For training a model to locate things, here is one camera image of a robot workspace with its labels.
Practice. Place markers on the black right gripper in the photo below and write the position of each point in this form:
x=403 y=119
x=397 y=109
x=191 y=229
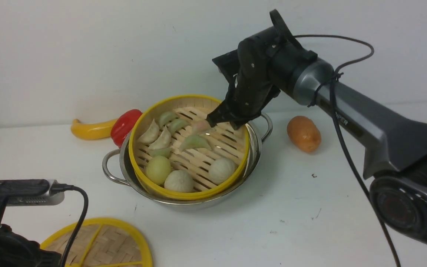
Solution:
x=246 y=96

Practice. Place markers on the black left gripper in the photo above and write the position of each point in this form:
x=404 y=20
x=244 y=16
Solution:
x=17 y=251

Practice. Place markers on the yellow bamboo steamer basket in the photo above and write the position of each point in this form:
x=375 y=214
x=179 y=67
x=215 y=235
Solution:
x=225 y=142

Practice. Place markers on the yellow bamboo steamer lid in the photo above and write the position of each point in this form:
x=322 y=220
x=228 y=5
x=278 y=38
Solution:
x=109 y=242

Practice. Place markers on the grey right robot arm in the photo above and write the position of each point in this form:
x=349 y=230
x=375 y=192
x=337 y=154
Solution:
x=395 y=147

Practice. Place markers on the pink dumpling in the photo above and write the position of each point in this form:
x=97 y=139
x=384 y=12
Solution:
x=200 y=127

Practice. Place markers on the green dumpling centre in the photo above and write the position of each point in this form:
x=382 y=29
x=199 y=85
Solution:
x=194 y=142

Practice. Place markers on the green dumpling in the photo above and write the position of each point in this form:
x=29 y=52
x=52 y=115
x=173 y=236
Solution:
x=194 y=142
x=166 y=118
x=165 y=152
x=176 y=125

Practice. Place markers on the green dumpling upper middle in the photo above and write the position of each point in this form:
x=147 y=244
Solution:
x=176 y=125

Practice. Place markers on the white round bun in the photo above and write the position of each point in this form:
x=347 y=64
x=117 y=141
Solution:
x=221 y=170
x=179 y=181

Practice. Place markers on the green dumpling top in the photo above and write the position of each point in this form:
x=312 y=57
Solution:
x=166 y=118

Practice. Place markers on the white folded dumpling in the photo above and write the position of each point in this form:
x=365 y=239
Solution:
x=163 y=141

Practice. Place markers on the green dumpling left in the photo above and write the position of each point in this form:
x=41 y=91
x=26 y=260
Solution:
x=165 y=152

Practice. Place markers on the white dumpling back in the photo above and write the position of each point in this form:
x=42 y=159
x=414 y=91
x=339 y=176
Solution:
x=151 y=134

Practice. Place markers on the white round bun front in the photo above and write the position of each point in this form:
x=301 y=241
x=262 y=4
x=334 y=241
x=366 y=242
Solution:
x=179 y=181

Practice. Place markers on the brown toy potato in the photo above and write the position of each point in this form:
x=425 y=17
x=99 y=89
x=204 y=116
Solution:
x=304 y=134

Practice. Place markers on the yellow-green round bun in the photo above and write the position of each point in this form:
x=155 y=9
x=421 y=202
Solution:
x=158 y=169

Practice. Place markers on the red toy bell pepper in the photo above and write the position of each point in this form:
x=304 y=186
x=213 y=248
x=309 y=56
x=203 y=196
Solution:
x=124 y=125

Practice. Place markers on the yellow toy banana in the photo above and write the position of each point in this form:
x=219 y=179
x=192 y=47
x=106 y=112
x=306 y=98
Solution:
x=94 y=131

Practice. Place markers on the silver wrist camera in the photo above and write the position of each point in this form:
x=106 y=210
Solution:
x=28 y=192

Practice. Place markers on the stainless steel two-handled pot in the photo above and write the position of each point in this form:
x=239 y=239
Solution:
x=129 y=177

